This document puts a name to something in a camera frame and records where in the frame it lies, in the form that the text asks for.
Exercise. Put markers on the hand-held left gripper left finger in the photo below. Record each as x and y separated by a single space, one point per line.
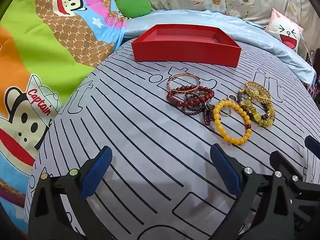
96 172

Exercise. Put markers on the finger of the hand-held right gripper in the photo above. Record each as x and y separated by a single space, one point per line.
285 163
313 145

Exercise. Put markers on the green pillow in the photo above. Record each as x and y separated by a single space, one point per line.
135 5

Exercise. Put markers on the grey striped bedsheet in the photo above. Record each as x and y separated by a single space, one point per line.
140 130

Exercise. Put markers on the cartoon monkey blanket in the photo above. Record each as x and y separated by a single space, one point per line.
37 55

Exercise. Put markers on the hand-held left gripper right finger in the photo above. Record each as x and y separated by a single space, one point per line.
225 170

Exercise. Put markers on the red shallow box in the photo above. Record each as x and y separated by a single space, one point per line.
185 51

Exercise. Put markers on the light blue blanket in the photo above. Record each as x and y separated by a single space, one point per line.
262 35

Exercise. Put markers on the pink cartoon face pillow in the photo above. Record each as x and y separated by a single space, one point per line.
285 32

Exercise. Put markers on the gold bangle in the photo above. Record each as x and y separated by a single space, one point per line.
170 83

